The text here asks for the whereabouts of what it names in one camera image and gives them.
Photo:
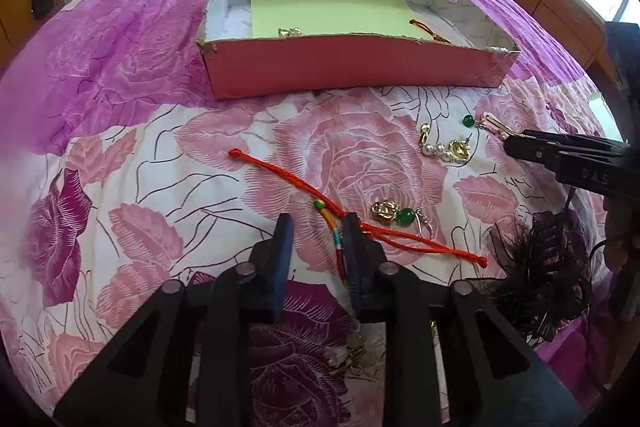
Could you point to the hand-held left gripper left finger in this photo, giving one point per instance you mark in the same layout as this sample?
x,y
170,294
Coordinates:
x,y
280,259

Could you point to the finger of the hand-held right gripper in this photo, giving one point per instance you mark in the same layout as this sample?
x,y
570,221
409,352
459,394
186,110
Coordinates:
x,y
530,152
575,141

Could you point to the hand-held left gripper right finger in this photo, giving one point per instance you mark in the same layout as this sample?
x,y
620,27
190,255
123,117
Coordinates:
x,y
354,259

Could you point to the pink flower gold hair clip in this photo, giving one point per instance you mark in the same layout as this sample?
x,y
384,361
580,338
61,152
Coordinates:
x,y
495,124

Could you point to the gold rose green bead earring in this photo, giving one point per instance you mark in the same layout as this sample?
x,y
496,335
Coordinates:
x,y
387,212

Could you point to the pearl gold earring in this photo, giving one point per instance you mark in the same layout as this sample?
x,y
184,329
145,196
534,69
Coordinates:
x,y
457,150

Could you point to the black feather hair clip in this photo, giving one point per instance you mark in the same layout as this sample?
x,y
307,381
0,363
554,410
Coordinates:
x,y
540,277

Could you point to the pink cardboard box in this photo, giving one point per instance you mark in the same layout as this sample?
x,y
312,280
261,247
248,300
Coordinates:
x,y
350,67

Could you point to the bed with pink quilt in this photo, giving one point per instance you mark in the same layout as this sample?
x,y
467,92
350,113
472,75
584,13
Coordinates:
x,y
125,107

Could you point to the small gold trinket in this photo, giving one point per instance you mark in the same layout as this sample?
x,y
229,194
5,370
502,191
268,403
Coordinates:
x,y
289,32

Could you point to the light green paper sheet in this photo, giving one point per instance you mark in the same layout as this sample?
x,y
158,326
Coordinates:
x,y
330,9

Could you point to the black hanging bag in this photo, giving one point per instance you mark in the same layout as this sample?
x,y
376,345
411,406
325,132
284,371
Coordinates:
x,y
44,2

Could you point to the wooden wardrobe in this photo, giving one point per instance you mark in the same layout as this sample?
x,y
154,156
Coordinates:
x,y
15,22

